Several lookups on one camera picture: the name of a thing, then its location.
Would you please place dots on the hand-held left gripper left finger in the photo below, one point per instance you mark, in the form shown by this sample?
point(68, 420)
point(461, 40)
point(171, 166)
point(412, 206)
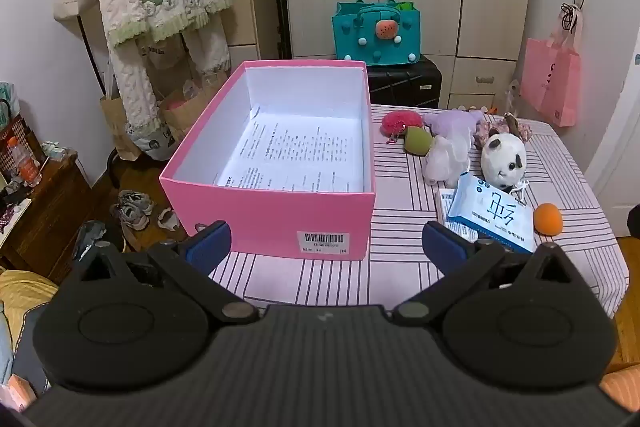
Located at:
point(210, 246)

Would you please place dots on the brown patterned gift bag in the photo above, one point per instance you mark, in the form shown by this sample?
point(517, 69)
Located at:
point(15, 122)

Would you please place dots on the black suitcase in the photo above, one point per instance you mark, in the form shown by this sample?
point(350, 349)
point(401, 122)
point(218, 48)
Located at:
point(405, 82)

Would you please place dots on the yellow blanket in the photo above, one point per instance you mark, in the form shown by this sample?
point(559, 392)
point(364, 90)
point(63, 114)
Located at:
point(22, 302)

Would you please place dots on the orange ball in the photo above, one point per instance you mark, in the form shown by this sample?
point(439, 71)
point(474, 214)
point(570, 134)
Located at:
point(547, 219)

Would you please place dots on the striped tablecloth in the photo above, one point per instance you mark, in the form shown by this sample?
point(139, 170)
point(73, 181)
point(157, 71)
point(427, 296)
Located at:
point(400, 207)

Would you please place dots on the plain brown paper bag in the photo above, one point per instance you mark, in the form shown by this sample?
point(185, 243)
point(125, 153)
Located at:
point(117, 127)

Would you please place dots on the small white tissue pack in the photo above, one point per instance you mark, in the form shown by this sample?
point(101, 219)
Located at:
point(444, 202)

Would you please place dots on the wooden nightstand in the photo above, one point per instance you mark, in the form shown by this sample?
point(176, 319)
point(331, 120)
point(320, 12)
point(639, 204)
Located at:
point(45, 217)

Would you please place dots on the clear plastic bag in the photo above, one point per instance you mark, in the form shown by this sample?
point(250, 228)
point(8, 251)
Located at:
point(513, 97)

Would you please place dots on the teal felt handbag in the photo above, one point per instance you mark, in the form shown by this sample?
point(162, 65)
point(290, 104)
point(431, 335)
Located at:
point(370, 47)

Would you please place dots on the white door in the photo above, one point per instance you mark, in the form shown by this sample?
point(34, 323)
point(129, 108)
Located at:
point(615, 132)

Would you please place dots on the pink shopping bag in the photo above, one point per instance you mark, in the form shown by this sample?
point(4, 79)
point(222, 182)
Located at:
point(550, 77)

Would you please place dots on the white animal plush toy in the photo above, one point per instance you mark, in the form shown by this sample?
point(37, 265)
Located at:
point(502, 162)

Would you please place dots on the large blue white tissue pack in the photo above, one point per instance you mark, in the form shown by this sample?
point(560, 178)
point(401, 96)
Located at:
point(492, 212)

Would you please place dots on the printed paper sheet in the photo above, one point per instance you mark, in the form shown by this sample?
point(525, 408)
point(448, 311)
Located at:
point(300, 147)

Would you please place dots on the pale green tissue pack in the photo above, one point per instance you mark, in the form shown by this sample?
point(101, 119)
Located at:
point(54, 150)

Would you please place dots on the grey sneaker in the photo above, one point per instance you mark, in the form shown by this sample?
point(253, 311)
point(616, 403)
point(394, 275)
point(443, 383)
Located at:
point(134, 219)
point(134, 201)

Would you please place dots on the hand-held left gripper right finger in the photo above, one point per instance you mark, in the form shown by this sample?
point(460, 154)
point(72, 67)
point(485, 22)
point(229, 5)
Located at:
point(442, 246)

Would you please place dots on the pink cardboard box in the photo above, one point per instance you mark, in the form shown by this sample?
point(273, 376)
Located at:
point(280, 222)

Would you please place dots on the orange striped cloth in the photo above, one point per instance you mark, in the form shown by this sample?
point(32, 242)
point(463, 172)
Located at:
point(622, 392)

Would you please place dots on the orange drink bottle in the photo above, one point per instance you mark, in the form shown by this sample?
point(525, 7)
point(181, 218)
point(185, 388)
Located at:
point(22, 162)

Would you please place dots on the pink pompom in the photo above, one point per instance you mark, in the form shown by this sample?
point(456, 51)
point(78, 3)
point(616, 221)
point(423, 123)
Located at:
point(400, 122)

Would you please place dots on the black clothes rack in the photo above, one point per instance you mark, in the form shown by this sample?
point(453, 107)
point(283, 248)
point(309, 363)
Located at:
point(88, 43)

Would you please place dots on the printed kraft paper bag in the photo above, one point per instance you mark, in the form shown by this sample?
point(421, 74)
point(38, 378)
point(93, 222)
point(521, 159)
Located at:
point(192, 112)

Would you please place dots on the purple plush toy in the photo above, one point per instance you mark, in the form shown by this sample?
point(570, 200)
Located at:
point(450, 122)

